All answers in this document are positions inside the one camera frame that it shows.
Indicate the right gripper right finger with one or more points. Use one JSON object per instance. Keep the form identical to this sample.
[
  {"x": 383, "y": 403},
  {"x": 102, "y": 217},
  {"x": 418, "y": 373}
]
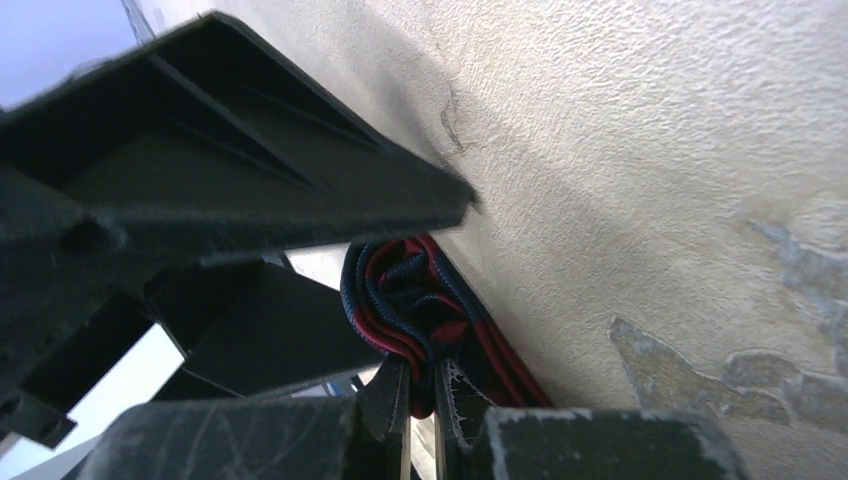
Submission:
[{"x": 477, "y": 440}]

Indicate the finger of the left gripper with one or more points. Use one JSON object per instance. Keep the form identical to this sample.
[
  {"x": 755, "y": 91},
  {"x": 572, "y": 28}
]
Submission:
[
  {"x": 205, "y": 142},
  {"x": 253, "y": 329}
]

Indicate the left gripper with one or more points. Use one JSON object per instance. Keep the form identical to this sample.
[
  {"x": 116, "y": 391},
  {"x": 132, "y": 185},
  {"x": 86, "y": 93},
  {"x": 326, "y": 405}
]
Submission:
[{"x": 65, "y": 322}]

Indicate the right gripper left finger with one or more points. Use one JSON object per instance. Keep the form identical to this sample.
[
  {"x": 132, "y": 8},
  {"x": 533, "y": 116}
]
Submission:
[{"x": 364, "y": 436}]

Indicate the red navy striped tie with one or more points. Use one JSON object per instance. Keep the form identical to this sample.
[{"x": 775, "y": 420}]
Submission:
[{"x": 405, "y": 298}]

